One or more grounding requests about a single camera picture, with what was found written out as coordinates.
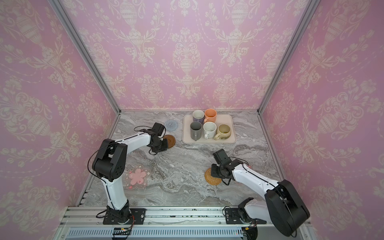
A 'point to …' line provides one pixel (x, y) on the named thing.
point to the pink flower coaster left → (137, 177)
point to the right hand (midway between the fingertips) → (214, 171)
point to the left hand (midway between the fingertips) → (167, 148)
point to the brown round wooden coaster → (171, 140)
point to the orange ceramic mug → (210, 115)
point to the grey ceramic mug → (196, 128)
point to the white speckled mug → (209, 129)
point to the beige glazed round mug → (224, 132)
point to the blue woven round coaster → (171, 125)
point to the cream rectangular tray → (228, 119)
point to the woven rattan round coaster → (210, 179)
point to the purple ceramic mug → (198, 115)
